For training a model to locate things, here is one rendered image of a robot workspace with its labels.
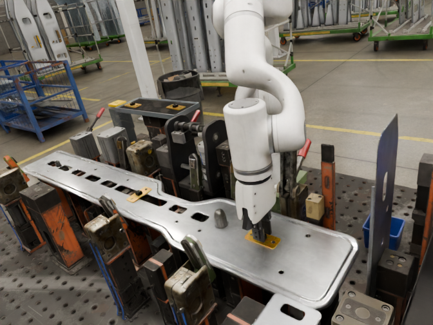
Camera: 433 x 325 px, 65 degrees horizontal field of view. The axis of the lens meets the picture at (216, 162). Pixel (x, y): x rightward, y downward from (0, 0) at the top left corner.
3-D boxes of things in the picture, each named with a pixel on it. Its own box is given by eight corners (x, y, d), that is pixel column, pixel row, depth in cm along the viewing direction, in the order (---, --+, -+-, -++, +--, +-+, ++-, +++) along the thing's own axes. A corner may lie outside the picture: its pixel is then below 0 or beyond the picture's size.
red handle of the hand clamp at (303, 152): (278, 187, 89) (299, 137, 94) (281, 191, 91) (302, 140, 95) (293, 191, 86) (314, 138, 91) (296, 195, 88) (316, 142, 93)
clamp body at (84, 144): (90, 204, 171) (64, 138, 154) (109, 192, 178) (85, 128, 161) (101, 208, 165) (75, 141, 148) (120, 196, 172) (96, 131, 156)
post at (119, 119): (133, 189, 176) (106, 108, 156) (144, 182, 181) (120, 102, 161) (142, 193, 171) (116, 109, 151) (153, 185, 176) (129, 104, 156)
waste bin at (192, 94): (160, 139, 419) (145, 80, 385) (190, 122, 453) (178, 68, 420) (190, 145, 388) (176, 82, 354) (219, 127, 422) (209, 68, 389)
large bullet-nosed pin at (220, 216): (214, 231, 91) (210, 211, 88) (221, 224, 93) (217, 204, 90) (223, 234, 89) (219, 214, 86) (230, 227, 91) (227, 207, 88)
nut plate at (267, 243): (243, 238, 84) (243, 235, 83) (252, 229, 86) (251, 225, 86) (273, 249, 79) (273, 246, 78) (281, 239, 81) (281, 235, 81)
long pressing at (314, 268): (13, 173, 147) (11, 170, 146) (60, 150, 162) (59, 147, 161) (323, 318, 63) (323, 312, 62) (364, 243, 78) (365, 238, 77)
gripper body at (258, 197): (251, 157, 79) (257, 196, 85) (225, 178, 73) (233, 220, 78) (280, 162, 75) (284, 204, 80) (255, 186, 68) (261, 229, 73)
